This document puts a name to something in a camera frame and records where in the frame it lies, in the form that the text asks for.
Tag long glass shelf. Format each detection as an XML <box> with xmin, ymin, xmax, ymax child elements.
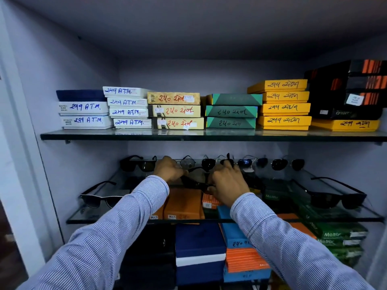
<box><xmin>40</xmin><ymin>128</ymin><xmax>387</xmax><ymax>146</ymax></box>

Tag large orange striped box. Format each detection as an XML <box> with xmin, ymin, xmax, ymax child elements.
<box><xmin>225</xmin><ymin>247</ymin><xmax>270</xmax><ymax>273</ymax></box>

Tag small orange striped box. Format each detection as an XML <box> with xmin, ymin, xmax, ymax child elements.
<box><xmin>202</xmin><ymin>193</ymin><xmax>222</xmax><ymax>210</ymax></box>

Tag person's left hand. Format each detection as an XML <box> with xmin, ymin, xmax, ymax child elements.
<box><xmin>153</xmin><ymin>156</ymin><xmax>189</xmax><ymax>183</ymax></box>

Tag black browline sunglasses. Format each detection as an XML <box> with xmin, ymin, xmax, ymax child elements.
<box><xmin>79</xmin><ymin>181</ymin><xmax>131</xmax><ymax>209</ymax></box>

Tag green eyewear box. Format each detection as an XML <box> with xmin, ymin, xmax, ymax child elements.
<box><xmin>206</xmin><ymin>93</ymin><xmax>263</xmax><ymax>106</ymax></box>
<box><xmin>205</xmin><ymin>105</ymin><xmax>259</xmax><ymax>118</ymax></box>
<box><xmin>206</xmin><ymin>117</ymin><xmax>257</xmax><ymax>129</ymax></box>

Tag thick black frame sunglasses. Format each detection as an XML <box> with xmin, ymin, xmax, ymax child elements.
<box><xmin>120</xmin><ymin>155</ymin><xmax>157</xmax><ymax>173</ymax></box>

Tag large black wayfarer sunglasses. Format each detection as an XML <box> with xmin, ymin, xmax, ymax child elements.
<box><xmin>291</xmin><ymin>177</ymin><xmax>367</xmax><ymax>210</ymax></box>

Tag short glass shelf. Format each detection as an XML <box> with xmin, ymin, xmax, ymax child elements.
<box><xmin>66</xmin><ymin>166</ymin><xmax>385</xmax><ymax>225</ymax></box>

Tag person's left forearm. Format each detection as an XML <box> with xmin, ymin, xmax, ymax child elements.
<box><xmin>17</xmin><ymin>175</ymin><xmax>170</xmax><ymax>290</ymax></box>

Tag stack of black boxes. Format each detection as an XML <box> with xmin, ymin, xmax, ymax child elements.
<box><xmin>114</xmin><ymin>223</ymin><xmax>177</xmax><ymax>290</ymax></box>

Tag large white eyewear box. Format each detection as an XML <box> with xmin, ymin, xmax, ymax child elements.
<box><xmin>60</xmin><ymin>115</ymin><xmax>113</xmax><ymax>130</ymax></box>
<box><xmin>58</xmin><ymin>101</ymin><xmax>109</xmax><ymax>116</ymax></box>

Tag round dark lens sunglasses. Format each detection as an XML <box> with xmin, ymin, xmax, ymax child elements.
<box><xmin>271</xmin><ymin>158</ymin><xmax>305</xmax><ymax>172</ymax></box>

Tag person's right hand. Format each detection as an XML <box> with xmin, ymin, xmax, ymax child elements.
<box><xmin>208</xmin><ymin>161</ymin><xmax>250</xmax><ymax>208</ymax></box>

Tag navy blue box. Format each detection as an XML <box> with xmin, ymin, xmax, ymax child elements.
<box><xmin>175</xmin><ymin>223</ymin><xmax>227</xmax><ymax>259</ymax></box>

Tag cream patterned eyewear box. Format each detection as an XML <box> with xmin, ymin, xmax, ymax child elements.
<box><xmin>147</xmin><ymin>92</ymin><xmax>201</xmax><ymax>106</ymax></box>
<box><xmin>148</xmin><ymin>104</ymin><xmax>201</xmax><ymax>118</ymax></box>
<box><xmin>152</xmin><ymin>117</ymin><xmax>205</xmax><ymax>130</ymax></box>

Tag dark blue eyewear box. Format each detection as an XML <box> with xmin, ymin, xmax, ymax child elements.
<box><xmin>56</xmin><ymin>89</ymin><xmax>106</xmax><ymax>102</ymax></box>

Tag yellow eyewear box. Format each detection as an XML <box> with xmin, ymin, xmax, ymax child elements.
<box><xmin>257</xmin><ymin>115</ymin><xmax>312</xmax><ymax>131</ymax></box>
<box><xmin>311</xmin><ymin>118</ymin><xmax>380</xmax><ymax>132</ymax></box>
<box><xmin>259</xmin><ymin>103</ymin><xmax>311</xmax><ymax>116</ymax></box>
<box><xmin>261</xmin><ymin>91</ymin><xmax>310</xmax><ymax>104</ymax></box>
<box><xmin>247</xmin><ymin>79</ymin><xmax>308</xmax><ymax>94</ymax></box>

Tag green printed box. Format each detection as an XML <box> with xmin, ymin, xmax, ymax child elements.
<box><xmin>316</xmin><ymin>238</ymin><xmax>365</xmax><ymax>249</ymax></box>
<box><xmin>329</xmin><ymin>246</ymin><xmax>364</xmax><ymax>267</ymax></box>
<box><xmin>262</xmin><ymin>186</ymin><xmax>304</xmax><ymax>213</ymax></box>
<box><xmin>298</xmin><ymin>202</ymin><xmax>369</xmax><ymax>240</ymax></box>

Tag black and orange eyewear box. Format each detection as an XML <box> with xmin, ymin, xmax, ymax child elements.
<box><xmin>310</xmin><ymin>105</ymin><xmax>383</xmax><ymax>120</ymax></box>
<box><xmin>308</xmin><ymin>75</ymin><xmax>387</xmax><ymax>91</ymax></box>
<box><xmin>304</xmin><ymin>59</ymin><xmax>387</xmax><ymax>77</ymax></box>
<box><xmin>308</xmin><ymin>89</ymin><xmax>387</xmax><ymax>107</ymax></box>

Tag thin metal frame sunglasses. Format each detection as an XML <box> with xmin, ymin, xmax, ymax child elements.
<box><xmin>175</xmin><ymin>155</ymin><xmax>197</xmax><ymax>170</ymax></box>

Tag small white eyewear box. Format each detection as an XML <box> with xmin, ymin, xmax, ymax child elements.
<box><xmin>109</xmin><ymin>107</ymin><xmax>149</xmax><ymax>118</ymax></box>
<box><xmin>107</xmin><ymin>97</ymin><xmax>149</xmax><ymax>108</ymax></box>
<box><xmin>113</xmin><ymin>117</ymin><xmax>153</xmax><ymax>129</ymax></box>
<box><xmin>102</xmin><ymin>86</ymin><xmax>152</xmax><ymax>98</ymax></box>

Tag blue lens aviator sunglasses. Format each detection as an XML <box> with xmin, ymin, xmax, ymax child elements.
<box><xmin>237</xmin><ymin>155</ymin><xmax>268</xmax><ymax>172</ymax></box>

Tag white cabinet frame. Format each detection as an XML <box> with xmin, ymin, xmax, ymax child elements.
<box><xmin>0</xmin><ymin>0</ymin><xmax>65</xmax><ymax>277</ymax></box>

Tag plain orange box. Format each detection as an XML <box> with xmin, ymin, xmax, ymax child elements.
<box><xmin>276</xmin><ymin>212</ymin><xmax>317</xmax><ymax>240</ymax></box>
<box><xmin>150</xmin><ymin>205</ymin><xmax>165</xmax><ymax>221</ymax></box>
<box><xmin>163</xmin><ymin>188</ymin><xmax>205</xmax><ymax>221</ymax></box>

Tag navy box with white band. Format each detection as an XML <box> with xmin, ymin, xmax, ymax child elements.
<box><xmin>176</xmin><ymin>253</ymin><xmax>227</xmax><ymax>286</ymax></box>

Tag person's right forearm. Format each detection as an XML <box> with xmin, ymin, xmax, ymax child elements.
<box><xmin>230</xmin><ymin>192</ymin><xmax>376</xmax><ymax>290</ymax></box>

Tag light blue box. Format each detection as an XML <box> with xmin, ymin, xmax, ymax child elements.
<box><xmin>223</xmin><ymin>266</ymin><xmax>272</xmax><ymax>283</ymax></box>
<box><xmin>217</xmin><ymin>205</ymin><xmax>254</xmax><ymax>249</ymax></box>

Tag black aviator sunglasses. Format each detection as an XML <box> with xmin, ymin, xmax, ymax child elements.
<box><xmin>201</xmin><ymin>153</ymin><xmax>235</xmax><ymax>171</ymax></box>

